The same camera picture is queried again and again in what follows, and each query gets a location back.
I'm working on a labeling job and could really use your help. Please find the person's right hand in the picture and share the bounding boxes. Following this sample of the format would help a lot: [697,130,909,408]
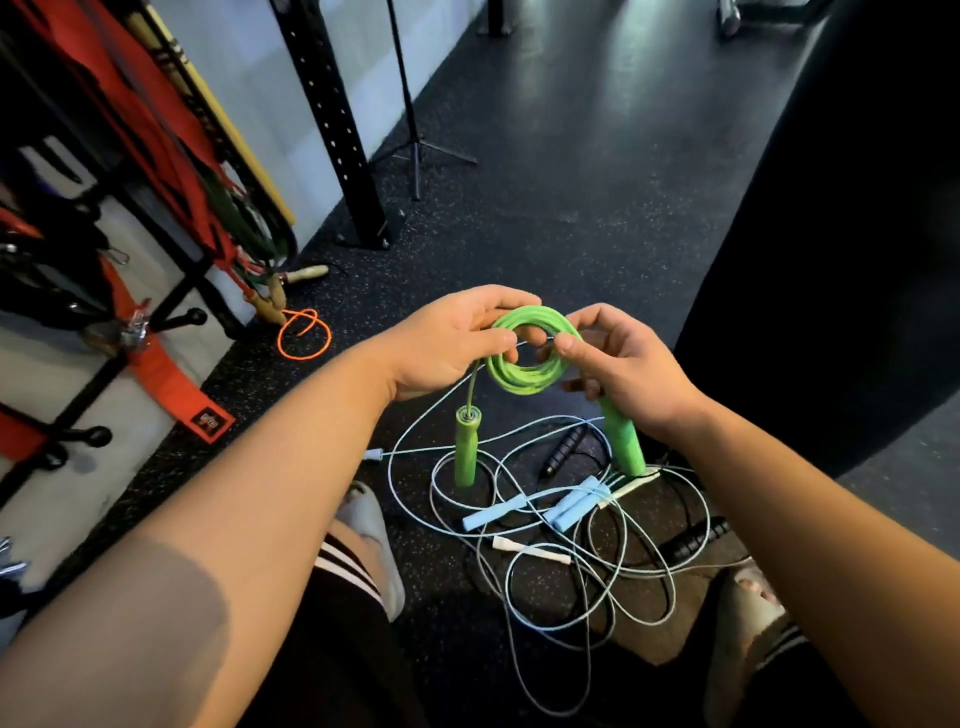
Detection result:
[554,303,708,445]

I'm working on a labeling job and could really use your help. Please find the person's left hand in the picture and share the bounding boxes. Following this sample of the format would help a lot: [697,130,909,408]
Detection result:
[387,284,543,403]

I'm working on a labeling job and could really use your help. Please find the green jump rope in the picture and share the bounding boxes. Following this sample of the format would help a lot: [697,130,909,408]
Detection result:
[453,303,648,489]

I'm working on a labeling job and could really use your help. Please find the person's right forearm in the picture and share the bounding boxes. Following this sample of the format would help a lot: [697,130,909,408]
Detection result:
[669,396,960,728]

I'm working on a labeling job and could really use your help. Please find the person's left forearm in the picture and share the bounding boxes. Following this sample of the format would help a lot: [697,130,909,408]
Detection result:
[0,339,399,728]

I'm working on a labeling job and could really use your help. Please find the black tripod stand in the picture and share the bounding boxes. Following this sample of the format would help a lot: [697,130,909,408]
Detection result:
[370,0,479,203]

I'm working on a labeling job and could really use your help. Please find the grey left slipper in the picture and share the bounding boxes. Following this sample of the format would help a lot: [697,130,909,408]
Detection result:
[334,480,407,624]

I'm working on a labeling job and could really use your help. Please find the grey slipper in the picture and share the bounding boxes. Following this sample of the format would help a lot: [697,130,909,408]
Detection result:
[334,480,407,624]
[702,558,790,728]

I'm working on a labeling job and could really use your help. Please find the green resistance bands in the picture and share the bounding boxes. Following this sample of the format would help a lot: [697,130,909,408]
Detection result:
[191,150,300,271]

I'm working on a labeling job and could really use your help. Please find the black perforated rack upright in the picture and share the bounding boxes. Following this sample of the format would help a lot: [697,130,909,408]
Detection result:
[268,0,396,252]

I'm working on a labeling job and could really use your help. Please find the black punching bag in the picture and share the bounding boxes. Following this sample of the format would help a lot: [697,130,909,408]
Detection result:
[673,0,960,481]

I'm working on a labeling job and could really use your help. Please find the grey right slipper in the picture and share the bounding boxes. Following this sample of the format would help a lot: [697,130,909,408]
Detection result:
[702,558,790,728]

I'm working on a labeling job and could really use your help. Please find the black shorts with white stripes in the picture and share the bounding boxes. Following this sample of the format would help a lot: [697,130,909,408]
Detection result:
[238,531,875,728]

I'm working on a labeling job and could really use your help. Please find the yellow resistance band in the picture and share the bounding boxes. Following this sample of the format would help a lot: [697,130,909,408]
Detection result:
[123,3,297,228]

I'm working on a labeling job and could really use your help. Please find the metal buckle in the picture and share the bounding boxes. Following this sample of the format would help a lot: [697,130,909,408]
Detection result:
[118,298,153,352]

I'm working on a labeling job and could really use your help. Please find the equipment base with wheel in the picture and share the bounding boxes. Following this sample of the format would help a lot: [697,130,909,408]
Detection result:
[714,0,835,42]

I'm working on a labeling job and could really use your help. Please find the black jump rope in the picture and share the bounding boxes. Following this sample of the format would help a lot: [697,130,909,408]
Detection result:
[537,421,732,571]

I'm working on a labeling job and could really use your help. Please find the light blue jump rope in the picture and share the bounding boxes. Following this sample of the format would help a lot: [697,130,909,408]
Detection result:
[386,360,680,633]

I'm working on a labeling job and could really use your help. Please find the orange rope with wooden handles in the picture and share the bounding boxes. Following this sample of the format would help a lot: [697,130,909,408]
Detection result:
[241,263,334,363]

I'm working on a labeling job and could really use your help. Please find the white jump rope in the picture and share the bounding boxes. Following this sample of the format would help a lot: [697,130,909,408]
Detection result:
[363,442,751,718]

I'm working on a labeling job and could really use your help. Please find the black post base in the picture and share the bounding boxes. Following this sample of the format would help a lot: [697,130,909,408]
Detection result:
[477,0,520,39]

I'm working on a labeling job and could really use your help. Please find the orange strap with black label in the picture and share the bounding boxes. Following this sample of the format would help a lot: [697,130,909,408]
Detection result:
[0,206,237,464]

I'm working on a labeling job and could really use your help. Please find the red hanging straps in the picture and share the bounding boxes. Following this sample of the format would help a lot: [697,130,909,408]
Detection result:
[11,0,260,297]

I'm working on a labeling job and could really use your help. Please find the black wall storage rack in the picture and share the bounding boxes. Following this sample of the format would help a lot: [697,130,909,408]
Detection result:
[0,0,249,511]

